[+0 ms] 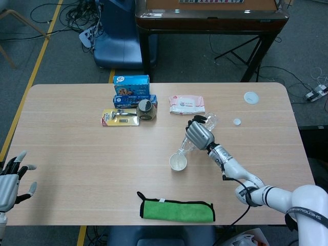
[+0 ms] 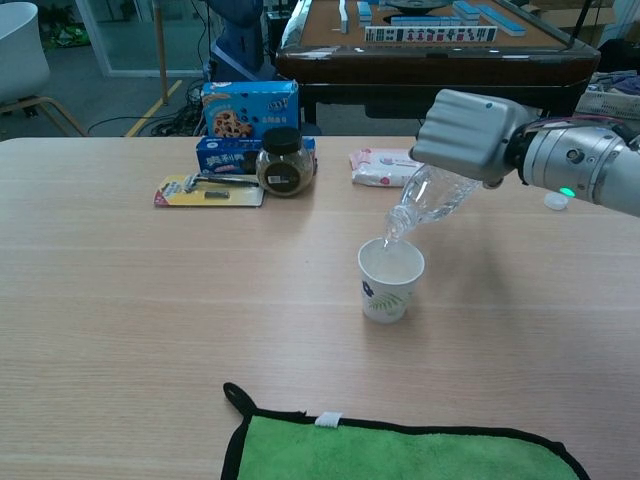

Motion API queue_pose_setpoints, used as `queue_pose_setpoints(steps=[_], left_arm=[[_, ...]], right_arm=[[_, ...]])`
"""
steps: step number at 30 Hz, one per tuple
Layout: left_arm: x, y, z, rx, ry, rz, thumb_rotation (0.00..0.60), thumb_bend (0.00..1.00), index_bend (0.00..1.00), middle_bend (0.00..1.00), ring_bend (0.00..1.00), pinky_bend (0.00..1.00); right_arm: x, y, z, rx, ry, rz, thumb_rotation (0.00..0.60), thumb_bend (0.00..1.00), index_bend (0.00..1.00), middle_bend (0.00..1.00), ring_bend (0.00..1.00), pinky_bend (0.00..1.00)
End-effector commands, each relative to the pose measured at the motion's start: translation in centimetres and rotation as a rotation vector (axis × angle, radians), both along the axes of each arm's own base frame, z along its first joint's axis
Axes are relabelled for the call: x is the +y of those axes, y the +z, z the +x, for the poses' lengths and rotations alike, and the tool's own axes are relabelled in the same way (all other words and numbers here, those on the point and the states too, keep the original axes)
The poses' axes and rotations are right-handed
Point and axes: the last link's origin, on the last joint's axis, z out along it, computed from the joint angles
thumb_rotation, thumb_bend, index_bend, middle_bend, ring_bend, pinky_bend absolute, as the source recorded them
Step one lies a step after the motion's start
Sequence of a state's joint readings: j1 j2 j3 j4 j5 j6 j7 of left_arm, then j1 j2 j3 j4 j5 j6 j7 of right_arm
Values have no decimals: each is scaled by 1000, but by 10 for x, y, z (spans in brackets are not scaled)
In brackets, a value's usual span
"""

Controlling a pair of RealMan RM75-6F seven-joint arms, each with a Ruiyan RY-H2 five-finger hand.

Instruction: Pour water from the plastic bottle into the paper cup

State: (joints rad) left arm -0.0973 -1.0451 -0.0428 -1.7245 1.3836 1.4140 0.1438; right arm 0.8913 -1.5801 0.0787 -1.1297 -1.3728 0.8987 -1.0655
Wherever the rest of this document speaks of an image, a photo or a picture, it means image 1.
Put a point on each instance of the white floor power strip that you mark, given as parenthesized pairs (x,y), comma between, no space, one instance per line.
(316,92)

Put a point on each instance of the blue chocolate chip cookie box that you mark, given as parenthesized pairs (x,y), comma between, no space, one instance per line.
(132,85)

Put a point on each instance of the white bottle cap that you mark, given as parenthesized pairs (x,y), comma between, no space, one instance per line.
(237,121)

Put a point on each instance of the left robot hand grey black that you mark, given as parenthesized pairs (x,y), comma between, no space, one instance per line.
(9,184)

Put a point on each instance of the pink white wet wipes pack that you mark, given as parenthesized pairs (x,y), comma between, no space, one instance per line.
(185,103)

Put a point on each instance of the blue Oreo cookie box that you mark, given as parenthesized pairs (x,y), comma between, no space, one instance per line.
(125,100)

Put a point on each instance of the round grey table grommet cover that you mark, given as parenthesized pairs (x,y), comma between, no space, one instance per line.
(251,98)

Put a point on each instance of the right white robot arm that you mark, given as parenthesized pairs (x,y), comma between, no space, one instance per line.
(276,196)

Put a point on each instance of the green cloth black trim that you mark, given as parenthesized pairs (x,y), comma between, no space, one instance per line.
(176,211)

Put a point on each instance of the brown mahjong table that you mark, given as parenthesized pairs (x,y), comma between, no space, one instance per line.
(210,24)

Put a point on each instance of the glass jar black lid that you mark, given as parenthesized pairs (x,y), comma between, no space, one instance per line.
(146,110)

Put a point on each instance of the dark blue seat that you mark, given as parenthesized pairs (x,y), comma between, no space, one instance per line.
(159,235)

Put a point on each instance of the right robot hand grey black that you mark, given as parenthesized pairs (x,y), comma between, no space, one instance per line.
(201,134)

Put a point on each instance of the blue machine base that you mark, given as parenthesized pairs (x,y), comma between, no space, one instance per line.
(118,46)

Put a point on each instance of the white paper cup floral print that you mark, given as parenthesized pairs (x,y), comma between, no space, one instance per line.
(178,164)

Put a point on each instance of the clear plastic bottle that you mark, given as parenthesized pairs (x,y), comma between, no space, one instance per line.
(213,121)

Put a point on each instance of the razor in yellow blister pack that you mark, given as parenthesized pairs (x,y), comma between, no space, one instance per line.
(110,119)

